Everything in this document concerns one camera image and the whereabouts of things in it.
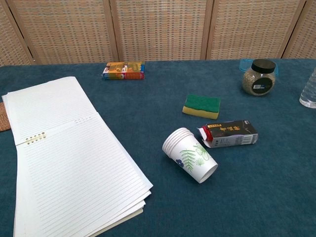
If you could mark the spiral notepad with cream cover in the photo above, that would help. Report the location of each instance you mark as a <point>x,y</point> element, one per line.
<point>74,172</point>

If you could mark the green yellow sponge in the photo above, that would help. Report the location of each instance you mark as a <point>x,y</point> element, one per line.
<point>201,106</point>

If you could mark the stacked white leaf-print paper cups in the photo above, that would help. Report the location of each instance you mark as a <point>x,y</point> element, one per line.
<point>190,155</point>

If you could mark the colourful orange printed box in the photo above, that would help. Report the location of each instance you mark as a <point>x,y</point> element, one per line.
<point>123,70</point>

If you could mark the black carton with gold lettering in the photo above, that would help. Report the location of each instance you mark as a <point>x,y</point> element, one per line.
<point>232,134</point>

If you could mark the wooden woven folding screen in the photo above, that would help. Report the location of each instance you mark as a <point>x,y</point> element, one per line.
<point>160,29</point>

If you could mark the blue tablecloth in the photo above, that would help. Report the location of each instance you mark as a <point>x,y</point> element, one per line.
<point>197,209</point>

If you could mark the glass jar with black lid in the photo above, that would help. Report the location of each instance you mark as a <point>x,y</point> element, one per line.
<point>258,81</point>

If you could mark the clear plastic water bottle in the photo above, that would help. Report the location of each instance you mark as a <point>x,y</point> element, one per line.
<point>309,91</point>

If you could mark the round woven rattan coaster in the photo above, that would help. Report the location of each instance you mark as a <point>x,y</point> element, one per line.
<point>3,118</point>

